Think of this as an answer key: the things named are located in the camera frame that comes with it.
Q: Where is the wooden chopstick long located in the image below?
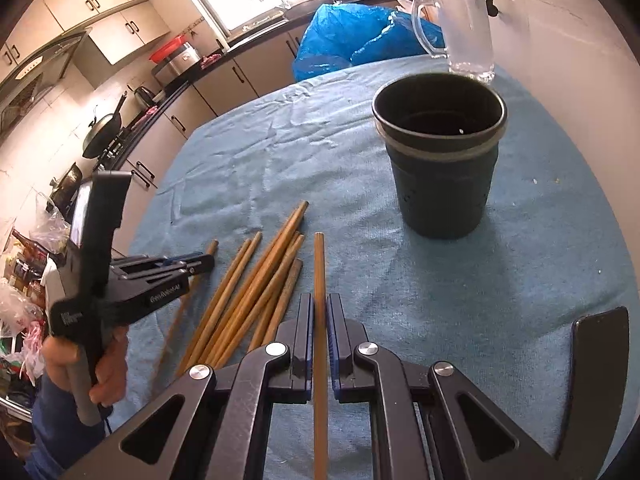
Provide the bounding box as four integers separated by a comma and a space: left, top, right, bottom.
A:
201, 200, 309, 368

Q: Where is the dark green utensil holder cup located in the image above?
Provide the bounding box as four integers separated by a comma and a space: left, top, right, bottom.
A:
372, 73, 508, 240

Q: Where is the blue sleeve left forearm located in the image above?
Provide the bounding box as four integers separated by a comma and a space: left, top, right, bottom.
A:
24, 375, 105, 479

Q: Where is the person's left hand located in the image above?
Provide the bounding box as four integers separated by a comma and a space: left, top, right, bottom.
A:
42, 326, 128, 406

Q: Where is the black wok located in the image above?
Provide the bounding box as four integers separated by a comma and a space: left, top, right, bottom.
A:
82, 92, 127, 159

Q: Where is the blue towel table cover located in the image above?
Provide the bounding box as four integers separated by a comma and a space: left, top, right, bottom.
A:
111, 58, 639, 452

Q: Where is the black kettle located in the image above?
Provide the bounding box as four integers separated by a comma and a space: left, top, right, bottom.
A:
134, 84, 156, 110

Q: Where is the range hood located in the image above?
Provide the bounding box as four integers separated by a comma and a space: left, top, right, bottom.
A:
1, 29, 87, 140

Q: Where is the rice cooker red lid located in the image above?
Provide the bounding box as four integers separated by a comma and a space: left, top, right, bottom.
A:
150, 35, 202, 87

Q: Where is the black smartphone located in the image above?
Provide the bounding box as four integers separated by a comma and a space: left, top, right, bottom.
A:
555, 307, 629, 479

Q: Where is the blue plastic bag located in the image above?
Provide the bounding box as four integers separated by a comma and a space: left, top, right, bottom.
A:
292, 3, 425, 81

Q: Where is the clear glass mug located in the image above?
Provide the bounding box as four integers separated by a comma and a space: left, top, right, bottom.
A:
411, 0, 495, 84

